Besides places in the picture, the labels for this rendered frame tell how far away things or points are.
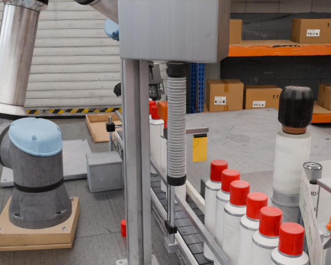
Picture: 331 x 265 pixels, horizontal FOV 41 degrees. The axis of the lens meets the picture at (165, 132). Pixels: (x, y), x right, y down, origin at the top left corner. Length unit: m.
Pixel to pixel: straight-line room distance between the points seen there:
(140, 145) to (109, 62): 4.40
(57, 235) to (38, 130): 0.24
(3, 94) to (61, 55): 4.17
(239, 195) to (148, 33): 0.30
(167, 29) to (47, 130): 0.44
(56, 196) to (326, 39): 4.23
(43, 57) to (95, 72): 0.62
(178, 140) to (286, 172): 0.46
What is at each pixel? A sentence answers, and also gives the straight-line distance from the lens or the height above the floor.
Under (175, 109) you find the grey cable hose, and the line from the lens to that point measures 0.72.
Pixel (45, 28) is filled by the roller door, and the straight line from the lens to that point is 5.27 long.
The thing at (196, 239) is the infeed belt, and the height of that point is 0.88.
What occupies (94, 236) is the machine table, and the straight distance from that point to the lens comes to 1.12.
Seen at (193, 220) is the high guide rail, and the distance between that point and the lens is 0.90.
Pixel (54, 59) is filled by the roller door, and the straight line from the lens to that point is 5.29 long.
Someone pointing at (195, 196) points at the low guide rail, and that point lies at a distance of 1.11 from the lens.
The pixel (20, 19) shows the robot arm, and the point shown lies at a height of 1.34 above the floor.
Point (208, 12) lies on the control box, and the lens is 0.70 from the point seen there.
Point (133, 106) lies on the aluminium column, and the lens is 0.82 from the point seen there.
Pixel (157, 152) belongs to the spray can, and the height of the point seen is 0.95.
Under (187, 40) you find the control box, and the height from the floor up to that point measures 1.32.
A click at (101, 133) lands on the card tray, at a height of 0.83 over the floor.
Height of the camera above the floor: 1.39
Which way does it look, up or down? 17 degrees down
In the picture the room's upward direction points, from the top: straight up
